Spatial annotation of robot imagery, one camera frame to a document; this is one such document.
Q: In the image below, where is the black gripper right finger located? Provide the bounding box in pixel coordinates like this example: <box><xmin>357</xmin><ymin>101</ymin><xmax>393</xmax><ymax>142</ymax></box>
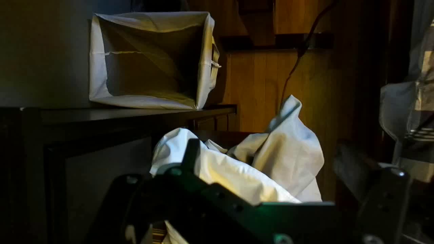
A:
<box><xmin>333</xmin><ymin>143</ymin><xmax>410</xmax><ymax>244</ymax></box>

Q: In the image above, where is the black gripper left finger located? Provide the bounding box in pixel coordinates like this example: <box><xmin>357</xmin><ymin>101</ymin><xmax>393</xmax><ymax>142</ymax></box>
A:
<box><xmin>85</xmin><ymin>139</ymin><xmax>235</xmax><ymax>244</ymax></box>

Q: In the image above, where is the white cloth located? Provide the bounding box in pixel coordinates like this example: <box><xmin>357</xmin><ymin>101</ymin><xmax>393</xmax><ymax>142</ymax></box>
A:
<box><xmin>149</xmin><ymin>93</ymin><xmax>325</xmax><ymax>244</ymax></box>

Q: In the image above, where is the black dresser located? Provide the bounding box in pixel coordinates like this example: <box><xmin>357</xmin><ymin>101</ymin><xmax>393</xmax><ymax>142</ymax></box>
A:
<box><xmin>0</xmin><ymin>104</ymin><xmax>237</xmax><ymax>244</ymax></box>

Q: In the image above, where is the white fabric storage bin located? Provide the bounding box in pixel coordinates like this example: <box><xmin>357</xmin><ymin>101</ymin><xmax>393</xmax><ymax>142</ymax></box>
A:
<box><xmin>88</xmin><ymin>10</ymin><xmax>219</xmax><ymax>109</ymax></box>

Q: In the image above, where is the black hanging cable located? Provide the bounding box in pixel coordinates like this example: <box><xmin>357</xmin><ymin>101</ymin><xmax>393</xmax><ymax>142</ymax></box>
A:
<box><xmin>277</xmin><ymin>0</ymin><xmax>337</xmax><ymax>109</ymax></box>

